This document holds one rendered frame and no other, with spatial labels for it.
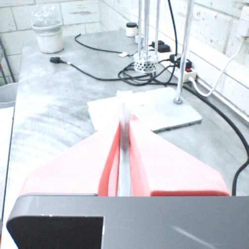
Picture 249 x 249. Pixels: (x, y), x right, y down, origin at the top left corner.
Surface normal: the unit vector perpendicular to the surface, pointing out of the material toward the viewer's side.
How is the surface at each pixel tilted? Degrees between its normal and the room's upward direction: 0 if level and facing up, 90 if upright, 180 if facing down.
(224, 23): 90
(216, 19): 90
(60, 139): 0
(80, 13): 90
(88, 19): 90
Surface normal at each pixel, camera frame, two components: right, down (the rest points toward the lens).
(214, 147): -0.03, -0.79
